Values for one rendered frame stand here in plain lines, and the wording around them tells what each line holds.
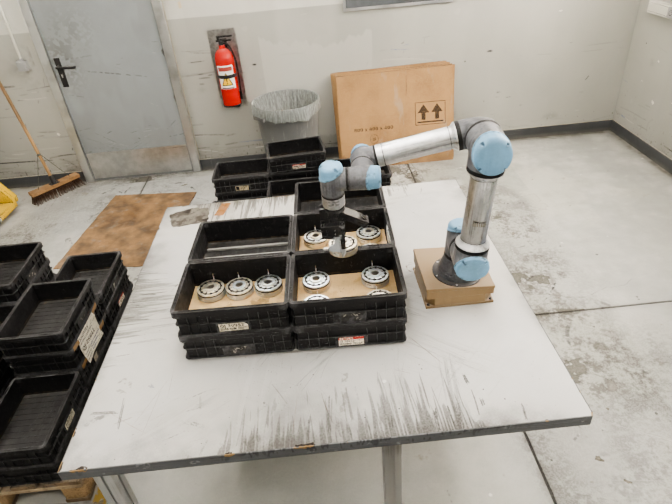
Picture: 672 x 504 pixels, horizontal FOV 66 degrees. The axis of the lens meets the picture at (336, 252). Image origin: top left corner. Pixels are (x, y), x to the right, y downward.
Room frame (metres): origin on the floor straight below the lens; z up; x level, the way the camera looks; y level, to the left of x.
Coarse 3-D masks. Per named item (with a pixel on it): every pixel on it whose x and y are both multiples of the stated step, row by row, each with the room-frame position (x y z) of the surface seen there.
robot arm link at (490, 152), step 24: (480, 144) 1.40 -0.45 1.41; (504, 144) 1.39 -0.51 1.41; (480, 168) 1.39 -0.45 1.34; (504, 168) 1.38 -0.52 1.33; (480, 192) 1.41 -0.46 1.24; (480, 216) 1.41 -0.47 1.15; (456, 240) 1.47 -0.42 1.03; (480, 240) 1.42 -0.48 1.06; (456, 264) 1.42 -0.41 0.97; (480, 264) 1.39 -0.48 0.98
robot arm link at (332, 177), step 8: (328, 160) 1.50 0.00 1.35; (320, 168) 1.47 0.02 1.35; (328, 168) 1.46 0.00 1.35; (336, 168) 1.45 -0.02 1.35; (344, 168) 1.48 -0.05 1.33; (320, 176) 1.46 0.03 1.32; (328, 176) 1.44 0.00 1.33; (336, 176) 1.44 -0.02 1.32; (344, 176) 1.45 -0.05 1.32; (320, 184) 1.47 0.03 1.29; (328, 184) 1.45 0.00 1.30; (336, 184) 1.45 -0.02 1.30; (344, 184) 1.44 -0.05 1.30; (328, 192) 1.45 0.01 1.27; (336, 192) 1.45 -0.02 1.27
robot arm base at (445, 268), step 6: (444, 252) 1.61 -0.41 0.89; (444, 258) 1.60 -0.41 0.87; (450, 258) 1.57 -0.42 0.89; (438, 264) 1.62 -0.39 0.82; (444, 264) 1.58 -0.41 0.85; (450, 264) 1.56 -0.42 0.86; (438, 270) 1.60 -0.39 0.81; (444, 270) 1.57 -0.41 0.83; (450, 270) 1.56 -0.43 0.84; (444, 276) 1.56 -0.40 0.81; (450, 276) 1.56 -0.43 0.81; (456, 276) 1.54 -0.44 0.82; (456, 282) 1.54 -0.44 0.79; (462, 282) 1.53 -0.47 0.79
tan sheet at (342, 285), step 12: (336, 276) 1.59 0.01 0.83; (348, 276) 1.59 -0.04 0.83; (360, 276) 1.58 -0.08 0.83; (300, 288) 1.54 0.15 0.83; (336, 288) 1.52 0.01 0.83; (348, 288) 1.51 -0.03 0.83; (360, 288) 1.51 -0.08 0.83; (384, 288) 1.50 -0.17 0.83; (396, 288) 1.49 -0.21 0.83; (300, 300) 1.47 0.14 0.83
